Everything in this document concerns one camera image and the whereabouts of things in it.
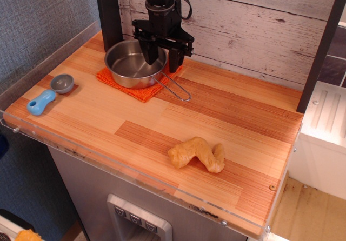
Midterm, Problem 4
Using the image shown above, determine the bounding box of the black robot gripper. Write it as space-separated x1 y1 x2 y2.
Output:
132 8 194 73

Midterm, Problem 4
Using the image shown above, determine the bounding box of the stainless steel pot with handle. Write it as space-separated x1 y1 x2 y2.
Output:
104 39 191 102

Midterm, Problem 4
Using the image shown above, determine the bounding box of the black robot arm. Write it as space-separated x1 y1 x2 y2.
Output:
132 0 194 73

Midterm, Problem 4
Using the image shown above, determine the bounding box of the orange folded cloth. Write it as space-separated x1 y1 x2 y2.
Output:
96 57 183 103

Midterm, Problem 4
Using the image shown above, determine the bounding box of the tan toy chicken piece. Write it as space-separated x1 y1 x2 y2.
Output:
168 137 225 173

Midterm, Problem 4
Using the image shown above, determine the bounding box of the blue grey measuring scoop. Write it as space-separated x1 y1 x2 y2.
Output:
26 74 74 116

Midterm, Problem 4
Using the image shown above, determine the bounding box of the grey toy fridge cabinet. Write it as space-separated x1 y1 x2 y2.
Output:
49 148 247 240

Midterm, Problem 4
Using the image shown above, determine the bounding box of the silver dispenser button panel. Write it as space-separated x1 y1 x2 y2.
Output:
107 194 173 240

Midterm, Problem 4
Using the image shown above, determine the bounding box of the white toy sink unit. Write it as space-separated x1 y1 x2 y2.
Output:
288 21 346 198

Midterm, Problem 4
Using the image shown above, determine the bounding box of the clear acrylic edge guard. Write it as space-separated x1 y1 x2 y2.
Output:
4 105 302 239

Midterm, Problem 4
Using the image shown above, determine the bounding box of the yellow object bottom left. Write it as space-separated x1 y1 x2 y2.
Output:
15 230 43 241

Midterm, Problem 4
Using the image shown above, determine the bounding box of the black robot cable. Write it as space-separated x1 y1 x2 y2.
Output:
177 0 193 21

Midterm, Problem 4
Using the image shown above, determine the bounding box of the dark left shelf post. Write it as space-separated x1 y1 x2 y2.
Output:
97 0 123 52

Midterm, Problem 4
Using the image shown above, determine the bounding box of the dark shelf post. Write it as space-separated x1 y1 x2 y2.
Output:
97 0 123 52
296 0 345 113

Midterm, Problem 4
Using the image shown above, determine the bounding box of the dark right shelf post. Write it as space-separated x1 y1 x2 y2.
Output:
296 0 345 113

